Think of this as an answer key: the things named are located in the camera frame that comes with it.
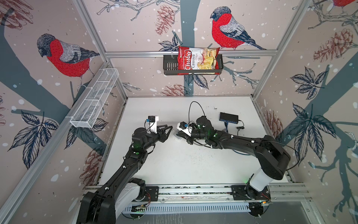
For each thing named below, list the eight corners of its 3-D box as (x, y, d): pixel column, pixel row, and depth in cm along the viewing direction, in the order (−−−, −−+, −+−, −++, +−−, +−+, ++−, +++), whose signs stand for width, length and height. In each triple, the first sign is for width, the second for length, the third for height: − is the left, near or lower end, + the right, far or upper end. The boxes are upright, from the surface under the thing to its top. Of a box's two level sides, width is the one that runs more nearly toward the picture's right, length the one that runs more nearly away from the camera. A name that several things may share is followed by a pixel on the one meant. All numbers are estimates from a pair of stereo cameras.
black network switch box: (219, 120, 108) (219, 118, 106) (219, 113, 112) (220, 111, 110) (237, 124, 105) (238, 122, 104) (237, 116, 110) (238, 115, 108)
